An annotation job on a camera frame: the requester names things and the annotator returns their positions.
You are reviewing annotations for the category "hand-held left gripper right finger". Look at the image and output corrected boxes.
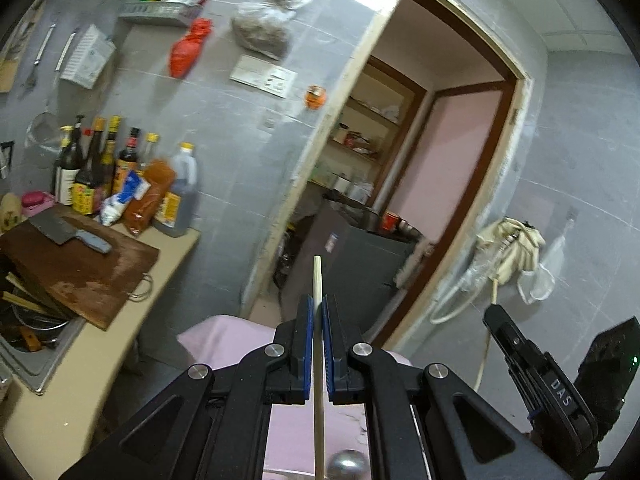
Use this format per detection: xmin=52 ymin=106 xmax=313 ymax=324
xmin=322 ymin=295 xmax=582 ymax=480

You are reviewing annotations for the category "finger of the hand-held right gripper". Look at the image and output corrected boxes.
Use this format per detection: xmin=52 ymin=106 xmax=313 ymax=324
xmin=483 ymin=304 xmax=599 ymax=449

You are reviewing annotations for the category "crumpled clear plastic bag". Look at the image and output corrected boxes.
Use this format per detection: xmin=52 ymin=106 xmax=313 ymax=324
xmin=460 ymin=250 xmax=496 ymax=291

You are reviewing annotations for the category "grey cabinet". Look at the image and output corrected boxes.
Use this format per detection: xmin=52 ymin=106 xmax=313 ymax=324
xmin=280 ymin=199 xmax=416 ymax=346

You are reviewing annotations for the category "worn door frame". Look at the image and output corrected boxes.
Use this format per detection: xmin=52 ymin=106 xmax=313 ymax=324
xmin=240 ymin=0 xmax=531 ymax=356

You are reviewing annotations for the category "hanging mesh strainer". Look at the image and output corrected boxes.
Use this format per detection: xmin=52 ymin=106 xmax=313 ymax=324
xmin=25 ymin=27 xmax=81 ymax=148

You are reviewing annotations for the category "dark sauce bottle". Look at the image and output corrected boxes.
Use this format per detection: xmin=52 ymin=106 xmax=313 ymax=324
xmin=97 ymin=116 xmax=123 ymax=198

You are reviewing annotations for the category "orange food packet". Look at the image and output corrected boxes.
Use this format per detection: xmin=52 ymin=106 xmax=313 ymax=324
xmin=122 ymin=159 xmax=177 ymax=236

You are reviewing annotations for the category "large dark liquid jug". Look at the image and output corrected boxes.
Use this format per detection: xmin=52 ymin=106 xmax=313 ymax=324
xmin=152 ymin=142 xmax=200 ymax=238

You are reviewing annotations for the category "pile of used chopsticks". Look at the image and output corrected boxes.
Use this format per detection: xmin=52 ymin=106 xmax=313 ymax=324
xmin=0 ymin=271 xmax=68 ymax=321

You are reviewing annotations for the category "beige kitchen counter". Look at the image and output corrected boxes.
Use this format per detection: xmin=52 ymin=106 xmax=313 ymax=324
xmin=0 ymin=227 xmax=201 ymax=480

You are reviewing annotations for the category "blue and white bag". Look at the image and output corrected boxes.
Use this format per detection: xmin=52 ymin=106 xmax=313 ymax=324
xmin=98 ymin=170 xmax=151 ymax=227

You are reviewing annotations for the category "grey-handled cleaver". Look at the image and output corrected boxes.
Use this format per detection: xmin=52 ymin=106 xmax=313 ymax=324
xmin=27 ymin=208 xmax=113 ymax=255

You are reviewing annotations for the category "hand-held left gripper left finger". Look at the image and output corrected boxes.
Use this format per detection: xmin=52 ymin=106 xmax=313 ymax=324
xmin=59 ymin=295 xmax=316 ymax=480

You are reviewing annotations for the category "yellow loofah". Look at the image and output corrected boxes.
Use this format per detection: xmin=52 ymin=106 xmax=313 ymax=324
xmin=0 ymin=192 xmax=25 ymax=233

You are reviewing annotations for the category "beige switch panel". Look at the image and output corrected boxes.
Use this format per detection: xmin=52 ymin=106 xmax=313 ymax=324
xmin=230 ymin=55 xmax=273 ymax=86

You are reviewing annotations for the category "red-capped sauce bottle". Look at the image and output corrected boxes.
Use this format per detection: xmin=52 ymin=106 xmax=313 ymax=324
xmin=114 ymin=127 xmax=141 ymax=196

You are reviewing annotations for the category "white slotted hanging basket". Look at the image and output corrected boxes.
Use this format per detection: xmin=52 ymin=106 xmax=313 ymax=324
xmin=60 ymin=24 xmax=117 ymax=90

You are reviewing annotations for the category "hanging steel peeler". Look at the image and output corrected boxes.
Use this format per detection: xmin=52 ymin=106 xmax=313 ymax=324
xmin=20 ymin=22 xmax=57 ymax=96

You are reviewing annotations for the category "steel spoon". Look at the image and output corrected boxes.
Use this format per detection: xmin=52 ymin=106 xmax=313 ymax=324
xmin=327 ymin=450 xmax=371 ymax=480

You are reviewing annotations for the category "dark wooden cutting board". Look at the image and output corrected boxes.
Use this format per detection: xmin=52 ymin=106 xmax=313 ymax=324
xmin=0 ymin=205 xmax=161 ymax=332

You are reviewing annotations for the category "white towel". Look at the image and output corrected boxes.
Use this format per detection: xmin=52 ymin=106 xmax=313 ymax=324
xmin=397 ymin=240 xmax=433 ymax=288

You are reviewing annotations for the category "clear bag of dried goods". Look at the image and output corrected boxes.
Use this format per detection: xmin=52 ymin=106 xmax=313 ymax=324
xmin=231 ymin=0 xmax=313 ymax=60

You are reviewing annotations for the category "white mesh bag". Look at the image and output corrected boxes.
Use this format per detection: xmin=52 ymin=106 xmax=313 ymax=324
xmin=517 ymin=220 xmax=566 ymax=305

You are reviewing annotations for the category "dark pump bottle white label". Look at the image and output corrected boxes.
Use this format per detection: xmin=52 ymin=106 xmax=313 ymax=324
xmin=52 ymin=115 xmax=86 ymax=207

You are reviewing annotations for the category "pink soap box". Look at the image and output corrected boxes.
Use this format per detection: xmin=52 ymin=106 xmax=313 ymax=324
xmin=20 ymin=190 xmax=56 ymax=211

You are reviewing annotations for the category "white wall socket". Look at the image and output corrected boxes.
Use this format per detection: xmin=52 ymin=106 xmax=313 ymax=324
xmin=260 ymin=66 xmax=298 ymax=98

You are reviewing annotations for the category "steel sink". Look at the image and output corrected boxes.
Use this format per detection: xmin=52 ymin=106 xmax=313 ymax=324
xmin=0 ymin=255 xmax=86 ymax=391

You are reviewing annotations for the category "grey wall shelf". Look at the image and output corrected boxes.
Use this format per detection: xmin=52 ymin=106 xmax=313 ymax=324
xmin=118 ymin=1 xmax=205 ymax=28

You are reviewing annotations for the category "pink floral tablecloth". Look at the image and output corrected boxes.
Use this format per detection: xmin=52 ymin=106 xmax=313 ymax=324
xmin=177 ymin=314 xmax=416 ymax=480

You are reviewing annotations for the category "yellow-capped clear bottle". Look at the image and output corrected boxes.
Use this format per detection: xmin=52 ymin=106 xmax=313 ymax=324
xmin=140 ymin=132 xmax=160 ymax=171

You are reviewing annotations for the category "red plastic bag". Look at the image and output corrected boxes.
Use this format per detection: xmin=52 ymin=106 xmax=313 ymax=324
xmin=169 ymin=17 xmax=213 ymax=78

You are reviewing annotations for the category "black plastic bag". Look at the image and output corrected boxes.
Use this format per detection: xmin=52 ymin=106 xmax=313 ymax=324
xmin=272 ymin=220 xmax=313 ymax=291

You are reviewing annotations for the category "wooden shelf unit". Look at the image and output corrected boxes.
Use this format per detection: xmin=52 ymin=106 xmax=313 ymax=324
xmin=305 ymin=55 xmax=428 ymax=206

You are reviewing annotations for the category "dark bottle yellow label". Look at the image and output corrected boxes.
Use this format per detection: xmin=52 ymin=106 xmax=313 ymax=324
xmin=72 ymin=117 xmax=108 ymax=216

